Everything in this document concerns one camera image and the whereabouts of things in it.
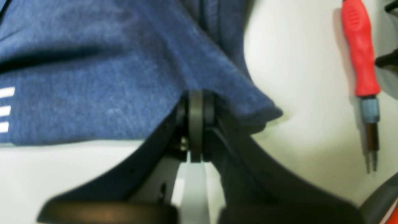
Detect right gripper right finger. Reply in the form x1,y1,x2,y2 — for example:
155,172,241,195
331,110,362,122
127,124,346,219
203,91,364,224

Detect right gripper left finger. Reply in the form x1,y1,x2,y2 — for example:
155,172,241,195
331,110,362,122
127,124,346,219
37,91,199,224

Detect blue t-shirt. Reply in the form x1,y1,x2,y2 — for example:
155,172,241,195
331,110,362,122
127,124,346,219
0,0,283,146

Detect orange grey pliers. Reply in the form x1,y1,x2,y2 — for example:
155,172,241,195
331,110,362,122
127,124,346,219
359,173,398,224

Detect orange handled screwdriver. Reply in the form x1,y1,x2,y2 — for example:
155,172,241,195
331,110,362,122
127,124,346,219
341,0,381,172

